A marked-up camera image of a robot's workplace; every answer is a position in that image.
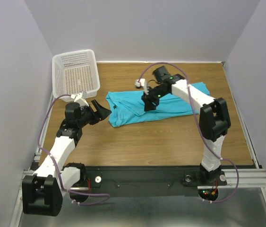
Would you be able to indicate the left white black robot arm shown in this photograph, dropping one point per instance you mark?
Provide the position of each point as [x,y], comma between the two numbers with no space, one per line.
[43,191]

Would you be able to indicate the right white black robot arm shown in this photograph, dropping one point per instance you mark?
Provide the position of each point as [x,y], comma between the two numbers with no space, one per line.
[211,115]

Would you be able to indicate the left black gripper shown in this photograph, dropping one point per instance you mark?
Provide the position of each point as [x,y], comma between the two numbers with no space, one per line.
[101,113]

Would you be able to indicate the aluminium extrusion frame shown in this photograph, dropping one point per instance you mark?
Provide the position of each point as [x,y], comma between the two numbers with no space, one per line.
[241,177]

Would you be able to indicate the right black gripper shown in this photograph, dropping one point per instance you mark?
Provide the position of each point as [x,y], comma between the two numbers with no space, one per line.
[148,100]

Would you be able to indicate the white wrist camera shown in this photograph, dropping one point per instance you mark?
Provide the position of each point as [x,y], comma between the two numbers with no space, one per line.
[142,83]
[80,98]

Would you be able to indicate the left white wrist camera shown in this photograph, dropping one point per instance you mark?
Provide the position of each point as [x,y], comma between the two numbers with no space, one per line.
[80,98]

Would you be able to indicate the white perforated plastic basket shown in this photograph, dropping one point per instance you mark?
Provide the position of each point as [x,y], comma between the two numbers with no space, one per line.
[75,72]

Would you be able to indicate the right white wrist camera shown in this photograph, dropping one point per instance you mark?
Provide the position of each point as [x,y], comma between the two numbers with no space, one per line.
[142,83]

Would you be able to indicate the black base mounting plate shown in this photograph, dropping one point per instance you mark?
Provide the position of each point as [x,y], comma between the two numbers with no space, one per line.
[148,181]

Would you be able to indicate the turquoise t-shirt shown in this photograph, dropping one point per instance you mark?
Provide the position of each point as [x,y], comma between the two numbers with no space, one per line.
[135,106]

